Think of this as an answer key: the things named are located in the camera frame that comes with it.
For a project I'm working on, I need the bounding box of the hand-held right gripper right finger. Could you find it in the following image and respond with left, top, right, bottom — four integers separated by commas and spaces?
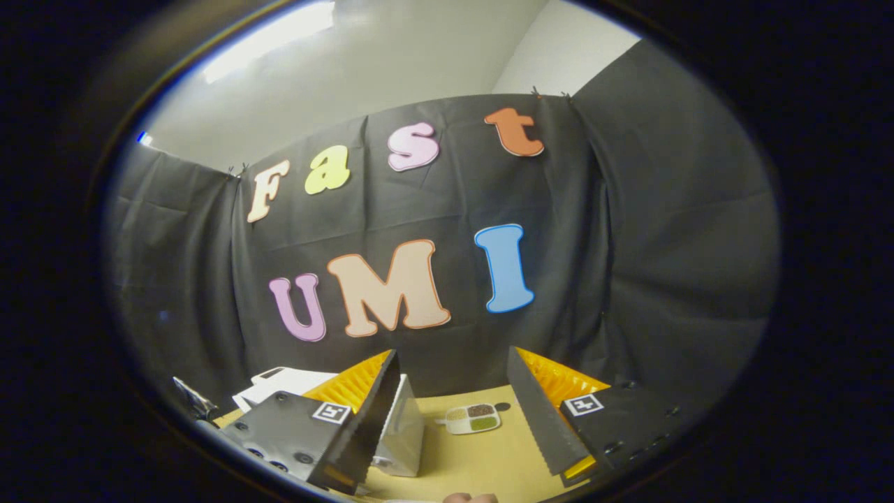
506, 346, 689, 488

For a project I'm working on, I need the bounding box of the white compartment tray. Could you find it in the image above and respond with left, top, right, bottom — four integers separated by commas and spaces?
437, 402, 502, 435

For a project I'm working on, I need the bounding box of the black backdrop cloth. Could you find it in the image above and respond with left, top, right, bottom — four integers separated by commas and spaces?
105, 38, 779, 427

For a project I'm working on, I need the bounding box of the white microwave oven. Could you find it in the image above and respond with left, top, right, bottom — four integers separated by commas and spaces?
233, 367, 425, 478

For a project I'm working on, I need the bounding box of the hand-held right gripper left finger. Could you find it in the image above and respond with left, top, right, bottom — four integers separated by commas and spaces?
217, 349, 402, 495

